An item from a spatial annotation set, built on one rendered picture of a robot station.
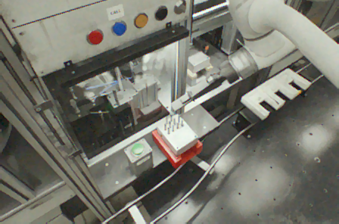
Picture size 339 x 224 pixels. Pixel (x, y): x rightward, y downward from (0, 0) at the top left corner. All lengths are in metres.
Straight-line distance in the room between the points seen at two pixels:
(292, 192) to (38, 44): 1.11
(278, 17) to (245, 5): 0.10
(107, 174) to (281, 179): 0.78
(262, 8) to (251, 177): 0.79
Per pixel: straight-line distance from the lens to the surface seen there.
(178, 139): 0.83
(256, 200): 1.15
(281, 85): 1.31
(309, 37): 0.57
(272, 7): 0.62
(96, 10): 0.55
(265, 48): 0.73
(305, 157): 1.34
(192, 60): 1.09
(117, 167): 0.91
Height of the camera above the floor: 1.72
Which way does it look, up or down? 50 degrees down
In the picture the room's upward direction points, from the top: straight up
